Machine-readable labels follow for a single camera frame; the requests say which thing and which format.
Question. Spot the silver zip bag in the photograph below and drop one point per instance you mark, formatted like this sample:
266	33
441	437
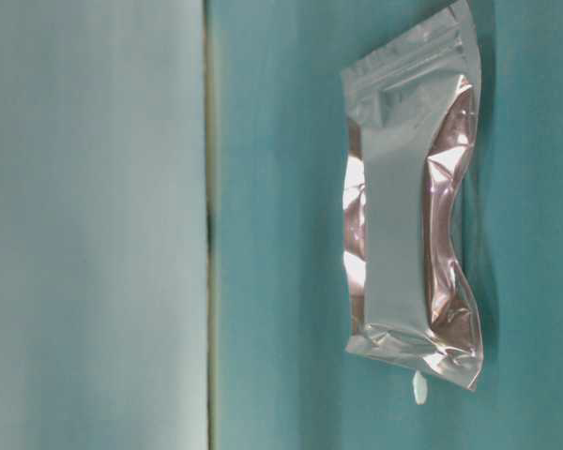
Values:
412	112

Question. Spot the small white tape piece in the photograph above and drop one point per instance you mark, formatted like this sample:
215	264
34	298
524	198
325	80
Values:
420	389

